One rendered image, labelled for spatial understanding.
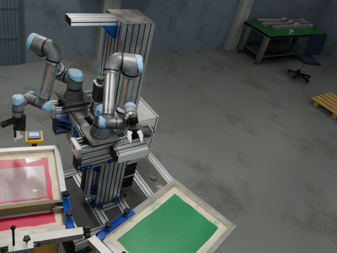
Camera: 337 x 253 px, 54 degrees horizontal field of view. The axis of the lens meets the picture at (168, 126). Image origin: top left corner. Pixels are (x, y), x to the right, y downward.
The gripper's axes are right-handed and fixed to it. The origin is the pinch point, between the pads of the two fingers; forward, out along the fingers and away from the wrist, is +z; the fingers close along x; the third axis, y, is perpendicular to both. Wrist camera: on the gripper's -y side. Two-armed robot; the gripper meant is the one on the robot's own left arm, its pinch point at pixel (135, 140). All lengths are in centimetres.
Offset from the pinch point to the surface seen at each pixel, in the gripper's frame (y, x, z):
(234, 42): 194, -298, -560
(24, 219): 64, 67, -4
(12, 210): 55, 72, -4
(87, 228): 59, 28, 11
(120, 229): 72, 8, 5
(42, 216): 65, 57, -6
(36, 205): 54, 59, -7
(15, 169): 62, 79, -47
